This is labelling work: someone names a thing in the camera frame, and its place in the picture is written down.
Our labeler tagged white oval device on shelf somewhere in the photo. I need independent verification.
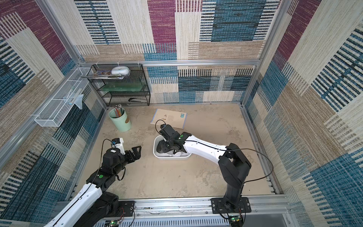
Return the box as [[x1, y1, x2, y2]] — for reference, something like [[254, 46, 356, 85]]
[[111, 66, 130, 76]]

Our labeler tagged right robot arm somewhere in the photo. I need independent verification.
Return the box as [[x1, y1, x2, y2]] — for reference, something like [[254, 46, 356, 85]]
[[153, 132, 251, 213]]

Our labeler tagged white wire wall basket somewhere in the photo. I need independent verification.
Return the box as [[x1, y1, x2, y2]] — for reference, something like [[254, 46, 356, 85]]
[[35, 67, 90, 127]]

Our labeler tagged white plastic storage box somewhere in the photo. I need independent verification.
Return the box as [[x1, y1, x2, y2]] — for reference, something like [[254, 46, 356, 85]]
[[153, 135, 192, 160]]

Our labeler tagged beige open book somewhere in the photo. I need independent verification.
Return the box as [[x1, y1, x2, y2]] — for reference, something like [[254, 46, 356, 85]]
[[150, 109, 187, 129]]

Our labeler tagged black wire mesh shelf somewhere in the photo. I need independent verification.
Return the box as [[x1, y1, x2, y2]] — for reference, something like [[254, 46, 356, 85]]
[[83, 63, 151, 107]]

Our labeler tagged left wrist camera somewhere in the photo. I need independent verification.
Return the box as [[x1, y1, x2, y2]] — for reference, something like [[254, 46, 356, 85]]
[[112, 138, 125, 155]]

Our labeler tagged coloured pencils bunch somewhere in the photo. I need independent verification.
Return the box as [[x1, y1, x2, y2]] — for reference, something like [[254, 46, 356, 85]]
[[114, 104, 124, 118]]

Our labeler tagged mint green pencil cup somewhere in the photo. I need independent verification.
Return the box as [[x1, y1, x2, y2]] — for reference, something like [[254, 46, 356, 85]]
[[108, 108, 132, 132]]

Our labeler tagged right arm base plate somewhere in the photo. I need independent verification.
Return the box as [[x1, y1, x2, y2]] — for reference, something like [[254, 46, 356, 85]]
[[210, 197, 251, 214]]

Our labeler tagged green folder on shelf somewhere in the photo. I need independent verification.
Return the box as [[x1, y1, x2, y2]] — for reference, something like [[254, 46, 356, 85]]
[[98, 83, 146, 92]]

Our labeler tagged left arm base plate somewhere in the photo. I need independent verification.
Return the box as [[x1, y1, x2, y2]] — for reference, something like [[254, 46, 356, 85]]
[[114, 201, 135, 218]]

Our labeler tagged magazine on shelf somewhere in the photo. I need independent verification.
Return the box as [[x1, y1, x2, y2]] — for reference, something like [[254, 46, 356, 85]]
[[81, 71, 126, 79]]

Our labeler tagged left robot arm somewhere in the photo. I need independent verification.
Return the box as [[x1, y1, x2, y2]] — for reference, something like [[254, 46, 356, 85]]
[[46, 146, 142, 227]]

